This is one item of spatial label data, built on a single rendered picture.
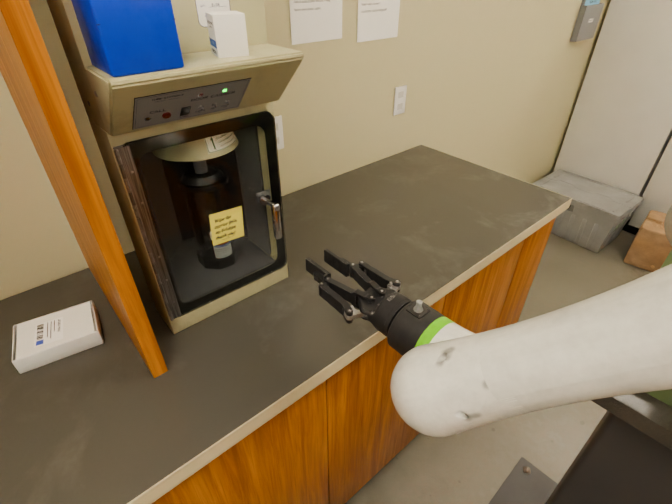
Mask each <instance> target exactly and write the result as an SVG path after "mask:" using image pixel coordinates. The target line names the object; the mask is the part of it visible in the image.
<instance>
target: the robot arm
mask: <svg viewBox="0 0 672 504"><path fill-rule="evenodd" d="M324 261H325V262H326V263H327V264H329V265H330V266H331V267H333V268H334V269H336V270H337V271H339V272H340V273H341V274H343V275H344V276H346V277H347V276H349V273H350V277H351V278H353V279H354V280H355V281H356V282H357V283H358V284H359V285H360V286H361V287H362V288H363V289H364V290H365V291H364V292H363V291H361V290H359V289H356V290H355V289H353V288H351V287H348V286H346V285H344V284H342V283H340V282H338V281H336V280H334V279H332V278H331V273H329V272H328V271H327V270H325V269H324V268H323V267H321V266H320V265H318V264H317V263H316V262H314V261H313V260H312V259H310V258H306V271H308V272H309V273H310V274H312V275H313V278H314V280H315V281H317V282H318V283H319V295H320V296H321V297H322V298H323V299H324V300H325V301H327V302H328V303H329V304H330V305H331V306H332V307H334V308H335V309H336V310H337V311H338V312H339V313H341V314H342V315H343V317H344V319H345V321H346V322H347V323H348V324H350V323H352V322H353V319H355V318H360V317H361V318H362V319H364V320H368V321H370V322H371V323H372V324H373V326H374V327H375V328H376V329H377V330H378V331H380V332H381V333H382V334H384V335H385V336H386V337H387V341H388V344H389V345H390V346H391V347H392V348H393V349H395V350H396V351H397V352H398V353H400V354H401V355H402V357H401V358H400V360H399V361H398V362H397V364H396V366H395V368H394V370H393V373H392V377H391V384H390V390H391V397H392V401H393V404H394V406H395V409H396V411H397V412H398V414H399V415H400V417H401V418H402V419H403V421H404V422H405V423H406V424H407V425H409V426H410V427H411V428H412V429H414V430H416V431H417V432H419V433H422V434H424V435H427V436H432V437H447V436H451V435H454V434H457V433H460V432H463V431H466V430H469V429H472V428H475V427H478V426H482V425H485V424H488V423H492V422H495V421H499V420H502V419H506V418H510V417H514V416H517V415H522V414H526V413H530V412H534V411H539V410H543V409H548V408H552V407H557V406H562V405H567V404H572V403H578V402H584V401H589V400H595V399H602V398H608V397H614V396H621V395H629V394H636V393H644V392H652V391H660V390H669V389H672V264H670V265H667V266H665V267H663V268H660V269H658V270H656V271H654V272H651V273H649V274H647V275H644V276H642V277H640V278H637V279H635V280H633V281H630V282H628V283H626V284H623V285H621V286H618V287H616V288H613V289H611V290H608V291H606V292H603V293H601V294H598V295H596V296H593V297H591V298H588V299H585V300H582V301H580V302H577V303H574V304H572V305H569V306H566V307H563V308H560V309H558V310H555V311H552V312H549V313H546V314H543V315H540V316H537V317H534V318H530V319H527V320H524V321H521V322H517V323H514V324H510V325H507V326H504V327H500V328H496V329H493V330H489V331H485V332H481V333H477V334H475V333H473V332H471V331H469V330H467V329H465V328H463V327H461V326H460V325H458V324H456V323H455V322H453V321H452V320H450V319H449V318H447V317H445V316H444V315H442V314H441V313H439V312H438V311H436V310H435V309H433V308H432V307H430V306H429V305H427V304H426V303H424V302H423V301H422V300H415V301H412V300H410V299H409V298H407V297H406V296H404V295H403V294H401V293H399V292H400V284H401V281H400V280H397V279H394V278H391V277H389V276H387V275H386V274H384V273H382V272H381V271H379V270H377V269H376V268H374V267H372V266H371V265H369V264H367V263H366V262H364V261H360V262H359V264H355V263H351V262H349V261H348V260H346V259H345V258H340V257H339V256H337V255H336V254H334V253H333V252H331V251H330V250H328V249H325V250H324ZM365 269H366V270H365ZM347 301H348V302H350V303H352V305H351V306H350V304H349V303H348V302H347ZM354 307H356V308H358V309H359V310H356V309H355V308H354Z"/></svg>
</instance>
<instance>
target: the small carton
mask: <svg viewBox="0 0 672 504"><path fill-rule="evenodd" d="M205 14H206V20H207V26H208V32H209V38H210V44H211V51H212V53H213V54H214V55H215V56H217V57H218V58H229V57H240V56H249V49H248V40H247V31H246V22H245V14H244V13H241V12H238V11H216V12H205Z"/></svg>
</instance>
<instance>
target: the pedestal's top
mask: <svg viewBox="0 0 672 504"><path fill-rule="evenodd" d="M591 401H593V402H594V403H596V404H598V405H599V406H601V407H602V408H604V409H606V410H607V411H609V412H611V413H612V414H614V415H616V416H617V417H619V418H620V419H622V420H624V421H625V422H627V423H629V424H630V425H632V426H633V427H635V428H637V429H638V430H640V431H642V432H643V433H645V434H647V435H648V436H650V437H651V438H653V439H655V440H656V441H658V442H660V443H661V444H663V445H664V446H666V447H668V448H669V449H671V450H672V407H671V406H669V405H667V404H666V403H664V402H662V401H660V400H658V399H656V398H654V397H653V396H651V395H649V394H647V393H645V392H644V393H636V394H629V395H621V396H614V397H608V398H602V399H595V400H591Z"/></svg>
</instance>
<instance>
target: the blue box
mask: <svg viewBox="0 0 672 504"><path fill-rule="evenodd" d="M71 1H72V4H73V7H74V11H75V14H76V18H77V20H78V23H79V26H80V29H81V32H82V35H83V38H84V41H85V44H86V47H87V51H88V54H89V57H90V60H91V63H92V65H93V66H95V67H97V68H98V69H100V70H102V71H104V72H105V73H107V74H109V75H111V76H113V77H121V76H128V75H135V74H142V73H149V72H156V71H162V70H169V69H176V68H182V67H184V62H183V57H182V52H181V48H180V43H179V38H178V33H177V28H176V23H175V18H174V13H173V8H172V3H171V0H71Z"/></svg>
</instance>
